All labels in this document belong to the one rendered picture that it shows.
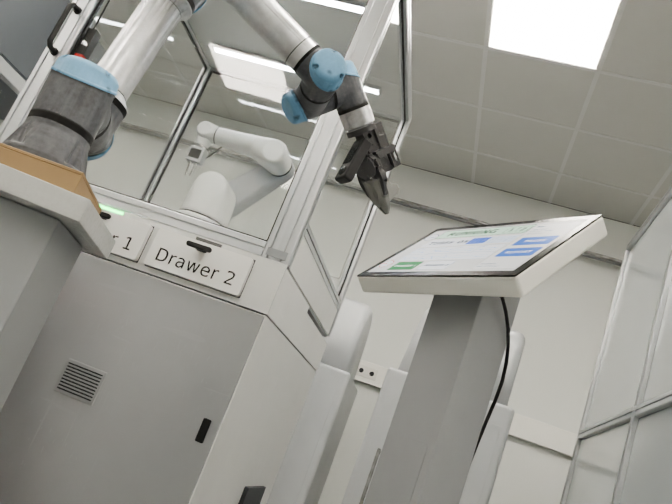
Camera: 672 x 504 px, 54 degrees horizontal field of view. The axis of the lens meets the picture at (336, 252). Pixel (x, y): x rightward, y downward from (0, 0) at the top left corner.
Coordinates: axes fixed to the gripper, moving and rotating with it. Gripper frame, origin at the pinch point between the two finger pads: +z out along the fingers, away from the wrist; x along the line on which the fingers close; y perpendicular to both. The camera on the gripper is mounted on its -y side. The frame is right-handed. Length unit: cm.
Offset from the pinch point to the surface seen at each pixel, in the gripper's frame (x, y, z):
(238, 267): 38.1, -23.2, 3.8
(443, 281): -18.2, -5.2, 16.2
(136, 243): 59, -39, -11
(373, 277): 6.4, -5.0, 15.3
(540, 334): 186, 238, 175
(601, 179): 143, 292, 83
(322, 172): 31.6, 8.8, -10.8
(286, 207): 35.6, -4.0, -5.6
